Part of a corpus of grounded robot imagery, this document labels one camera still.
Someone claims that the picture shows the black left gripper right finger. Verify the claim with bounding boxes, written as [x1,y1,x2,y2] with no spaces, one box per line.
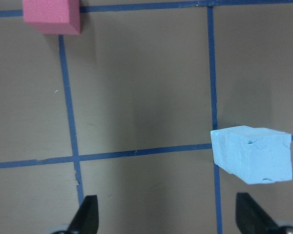
[235,193,277,234]

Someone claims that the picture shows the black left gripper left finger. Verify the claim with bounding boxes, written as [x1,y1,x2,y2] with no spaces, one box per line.
[67,195,99,234]

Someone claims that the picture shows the pink foam block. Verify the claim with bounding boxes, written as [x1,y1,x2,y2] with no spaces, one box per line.
[22,0,81,35]

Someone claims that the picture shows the light blue foam block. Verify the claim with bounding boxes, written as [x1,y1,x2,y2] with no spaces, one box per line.
[210,126,293,185]

